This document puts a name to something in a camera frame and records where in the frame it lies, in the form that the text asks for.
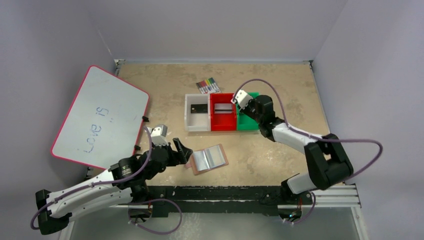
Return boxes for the pink leather card holder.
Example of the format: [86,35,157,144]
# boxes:
[184,144,229,176]

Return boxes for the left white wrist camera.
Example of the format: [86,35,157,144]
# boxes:
[147,124,169,147]

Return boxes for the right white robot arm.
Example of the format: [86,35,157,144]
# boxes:
[235,91,354,204]

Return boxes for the pack of coloured markers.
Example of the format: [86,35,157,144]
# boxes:
[195,77,221,94]

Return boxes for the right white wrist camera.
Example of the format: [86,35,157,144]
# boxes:
[230,89,254,109]

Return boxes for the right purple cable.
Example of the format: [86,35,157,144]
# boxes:
[235,78,384,183]

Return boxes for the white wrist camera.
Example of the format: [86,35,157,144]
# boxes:
[230,89,254,109]
[147,124,169,147]

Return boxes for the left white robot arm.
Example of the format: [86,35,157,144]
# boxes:
[30,137,194,235]

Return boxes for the green plastic bin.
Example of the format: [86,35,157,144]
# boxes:
[235,90,259,131]

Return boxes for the black credit card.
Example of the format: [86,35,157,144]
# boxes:
[190,103,209,114]

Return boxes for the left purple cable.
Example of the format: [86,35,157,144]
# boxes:
[30,126,153,231]

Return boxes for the silver credit card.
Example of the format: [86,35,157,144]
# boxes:
[213,103,234,114]

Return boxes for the red plastic bin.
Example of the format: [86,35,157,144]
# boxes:
[209,93,237,132]

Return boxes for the white plastic bin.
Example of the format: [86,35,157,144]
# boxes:
[184,93,211,132]

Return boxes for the red framed whiteboard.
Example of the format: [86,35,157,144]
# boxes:
[50,65,150,169]

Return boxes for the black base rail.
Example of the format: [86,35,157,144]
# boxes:
[129,185,313,218]

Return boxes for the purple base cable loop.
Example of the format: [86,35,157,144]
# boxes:
[127,198,183,235]

